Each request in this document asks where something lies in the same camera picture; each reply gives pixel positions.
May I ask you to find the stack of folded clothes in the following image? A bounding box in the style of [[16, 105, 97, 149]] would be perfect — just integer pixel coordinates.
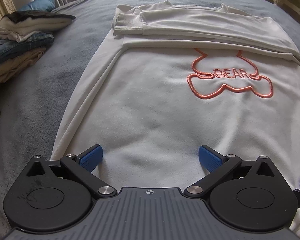
[[0, 10, 76, 84]]

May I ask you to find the white bear sweatshirt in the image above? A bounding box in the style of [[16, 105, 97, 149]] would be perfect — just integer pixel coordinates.
[[51, 1, 300, 189]]

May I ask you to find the blue pillow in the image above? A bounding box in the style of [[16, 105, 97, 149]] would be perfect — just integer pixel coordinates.
[[18, 0, 56, 12]]

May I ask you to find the grey-blue bed blanket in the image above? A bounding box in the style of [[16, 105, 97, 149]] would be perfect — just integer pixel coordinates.
[[0, 0, 300, 239]]

